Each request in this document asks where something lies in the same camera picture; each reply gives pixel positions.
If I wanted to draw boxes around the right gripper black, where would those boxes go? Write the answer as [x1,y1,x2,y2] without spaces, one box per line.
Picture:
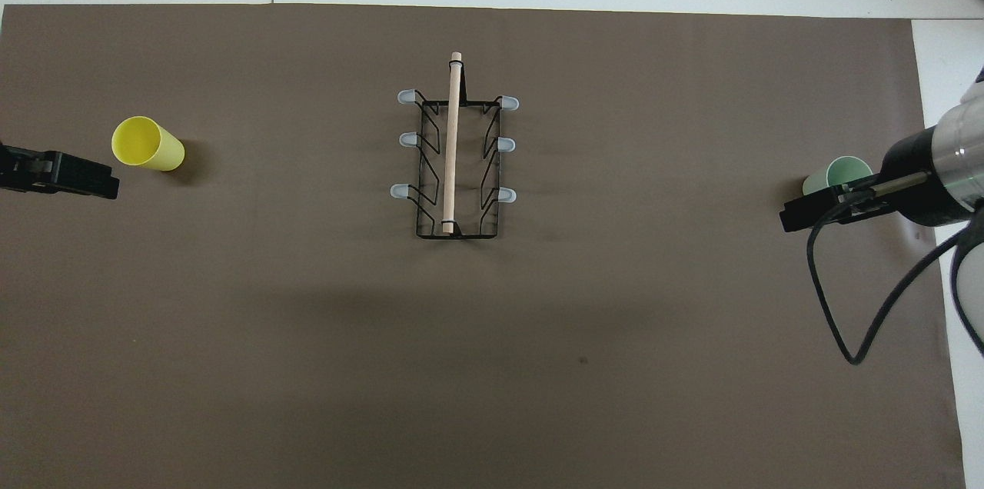
[780,126,974,233]

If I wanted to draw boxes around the pale green plastic cup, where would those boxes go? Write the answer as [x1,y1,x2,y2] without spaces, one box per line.
[802,156,874,198]

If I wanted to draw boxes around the yellow plastic cup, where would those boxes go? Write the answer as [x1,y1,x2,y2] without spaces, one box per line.
[111,116,186,172]

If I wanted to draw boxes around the brown table mat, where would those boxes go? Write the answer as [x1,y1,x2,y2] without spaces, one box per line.
[0,3,968,489]

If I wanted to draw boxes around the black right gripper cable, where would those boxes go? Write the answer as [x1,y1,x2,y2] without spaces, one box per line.
[806,172,966,365]

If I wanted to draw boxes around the black wire cup rack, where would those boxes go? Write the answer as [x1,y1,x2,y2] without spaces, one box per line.
[390,52,520,241]

